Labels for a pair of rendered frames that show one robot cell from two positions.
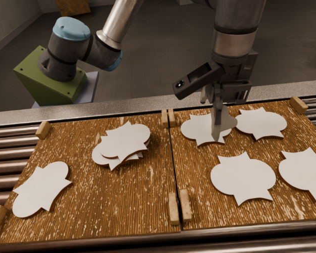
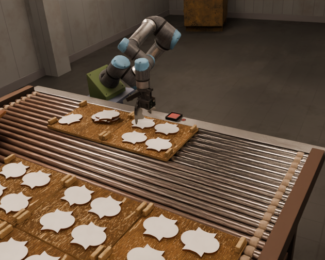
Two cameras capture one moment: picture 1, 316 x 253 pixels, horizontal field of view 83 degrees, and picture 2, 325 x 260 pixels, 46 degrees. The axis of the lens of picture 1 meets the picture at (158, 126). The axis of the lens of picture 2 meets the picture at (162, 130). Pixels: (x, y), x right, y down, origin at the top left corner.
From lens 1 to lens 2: 1.87 m
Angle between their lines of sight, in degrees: 30
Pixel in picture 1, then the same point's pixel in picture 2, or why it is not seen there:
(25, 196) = (64, 119)
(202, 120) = (145, 120)
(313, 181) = (153, 145)
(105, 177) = (91, 124)
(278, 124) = (172, 131)
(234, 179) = (130, 136)
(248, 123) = (161, 127)
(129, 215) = (89, 133)
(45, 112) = (89, 99)
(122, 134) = (108, 112)
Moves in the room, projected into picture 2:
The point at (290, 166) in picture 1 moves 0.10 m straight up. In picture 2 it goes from (153, 140) to (151, 124)
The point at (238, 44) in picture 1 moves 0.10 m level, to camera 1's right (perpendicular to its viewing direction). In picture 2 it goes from (138, 84) to (154, 87)
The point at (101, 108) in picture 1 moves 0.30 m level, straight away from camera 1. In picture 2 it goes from (114, 105) to (124, 87)
